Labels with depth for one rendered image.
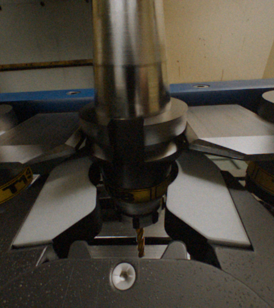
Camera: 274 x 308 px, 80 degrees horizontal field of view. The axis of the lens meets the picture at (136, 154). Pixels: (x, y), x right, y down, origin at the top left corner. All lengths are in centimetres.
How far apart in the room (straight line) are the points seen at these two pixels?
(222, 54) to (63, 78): 80
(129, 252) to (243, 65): 105
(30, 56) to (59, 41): 11
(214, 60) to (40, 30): 81
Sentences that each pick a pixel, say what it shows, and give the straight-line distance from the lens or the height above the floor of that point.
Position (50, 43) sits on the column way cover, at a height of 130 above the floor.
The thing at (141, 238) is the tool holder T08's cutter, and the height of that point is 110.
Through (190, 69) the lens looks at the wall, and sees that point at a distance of 105.
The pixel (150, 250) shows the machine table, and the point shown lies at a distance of 40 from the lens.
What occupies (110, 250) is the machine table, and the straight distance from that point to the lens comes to 41.
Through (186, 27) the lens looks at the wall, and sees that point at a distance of 104.
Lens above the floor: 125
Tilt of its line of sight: 31 degrees down
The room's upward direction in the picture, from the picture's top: 4 degrees counter-clockwise
